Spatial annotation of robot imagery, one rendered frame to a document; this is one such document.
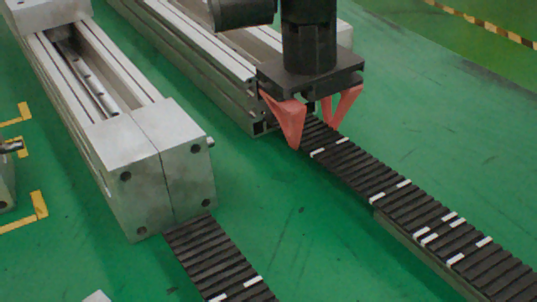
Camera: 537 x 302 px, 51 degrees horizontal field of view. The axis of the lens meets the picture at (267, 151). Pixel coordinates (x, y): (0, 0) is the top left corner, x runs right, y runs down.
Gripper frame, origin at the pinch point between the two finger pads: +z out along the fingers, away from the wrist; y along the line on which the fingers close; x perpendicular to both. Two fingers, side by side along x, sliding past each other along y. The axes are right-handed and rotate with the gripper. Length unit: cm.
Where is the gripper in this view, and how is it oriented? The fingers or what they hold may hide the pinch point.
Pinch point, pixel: (311, 133)
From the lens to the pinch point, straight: 65.8
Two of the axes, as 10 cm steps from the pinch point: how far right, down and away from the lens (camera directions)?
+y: -8.6, 3.5, -3.8
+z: 0.7, 8.1, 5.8
